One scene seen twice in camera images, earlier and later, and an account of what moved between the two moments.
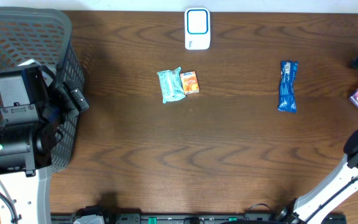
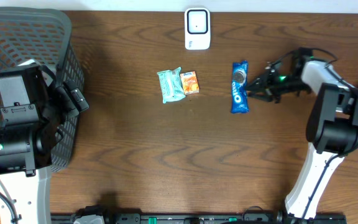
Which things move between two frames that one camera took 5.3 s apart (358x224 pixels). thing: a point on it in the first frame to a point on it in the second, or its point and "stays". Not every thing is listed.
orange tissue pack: [189, 83] stays
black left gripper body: [74, 98] stays
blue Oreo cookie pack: [287, 102] to [240, 102]
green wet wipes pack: [172, 86] stays
